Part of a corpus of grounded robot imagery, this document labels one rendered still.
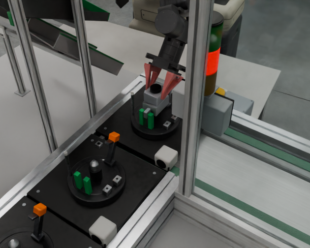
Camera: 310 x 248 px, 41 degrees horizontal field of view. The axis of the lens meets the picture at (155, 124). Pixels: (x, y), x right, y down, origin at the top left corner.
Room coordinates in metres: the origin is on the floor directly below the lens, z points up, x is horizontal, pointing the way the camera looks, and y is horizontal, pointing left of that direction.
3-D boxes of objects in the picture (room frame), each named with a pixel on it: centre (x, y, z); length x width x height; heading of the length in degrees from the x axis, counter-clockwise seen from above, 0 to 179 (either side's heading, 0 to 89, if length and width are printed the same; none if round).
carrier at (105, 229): (0.61, 0.14, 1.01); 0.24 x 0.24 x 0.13; 56
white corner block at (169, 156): (0.69, -0.03, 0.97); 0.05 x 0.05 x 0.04; 56
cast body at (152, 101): (0.82, 0.00, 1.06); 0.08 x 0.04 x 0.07; 146
